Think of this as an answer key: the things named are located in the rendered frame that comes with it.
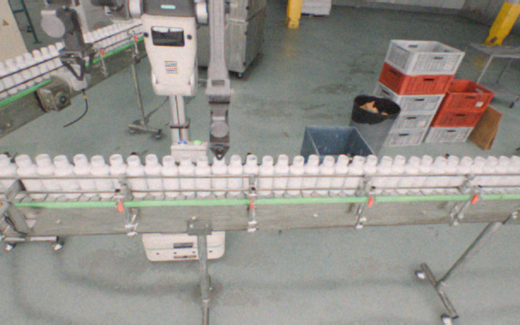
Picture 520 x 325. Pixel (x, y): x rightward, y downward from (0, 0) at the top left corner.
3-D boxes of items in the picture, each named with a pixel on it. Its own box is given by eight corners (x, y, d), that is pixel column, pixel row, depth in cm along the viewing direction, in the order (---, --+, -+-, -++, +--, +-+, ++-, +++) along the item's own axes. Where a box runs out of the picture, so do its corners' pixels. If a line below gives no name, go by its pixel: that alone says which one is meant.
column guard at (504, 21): (490, 46, 813) (513, 3, 747) (480, 42, 844) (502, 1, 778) (502, 47, 818) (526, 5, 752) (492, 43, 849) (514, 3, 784)
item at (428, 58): (406, 75, 279) (414, 52, 265) (382, 60, 310) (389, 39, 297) (455, 75, 293) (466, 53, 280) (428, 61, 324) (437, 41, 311)
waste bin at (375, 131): (345, 169, 295) (364, 114, 257) (333, 144, 331) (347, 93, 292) (387, 168, 301) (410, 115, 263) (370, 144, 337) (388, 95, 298)
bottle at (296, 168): (300, 197, 114) (307, 164, 104) (284, 194, 114) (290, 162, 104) (299, 187, 119) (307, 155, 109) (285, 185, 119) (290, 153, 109)
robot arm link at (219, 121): (233, 84, 89) (204, 84, 88) (235, 101, 80) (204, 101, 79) (233, 118, 96) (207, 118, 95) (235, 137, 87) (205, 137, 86)
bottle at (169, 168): (164, 188, 112) (158, 155, 102) (180, 186, 113) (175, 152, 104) (165, 199, 107) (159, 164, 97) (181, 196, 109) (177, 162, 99)
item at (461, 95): (441, 111, 324) (449, 93, 311) (419, 95, 356) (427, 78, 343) (486, 111, 334) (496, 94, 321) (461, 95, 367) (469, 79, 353)
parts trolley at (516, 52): (461, 107, 446) (498, 43, 387) (441, 93, 490) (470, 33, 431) (519, 109, 460) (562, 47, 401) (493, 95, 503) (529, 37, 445)
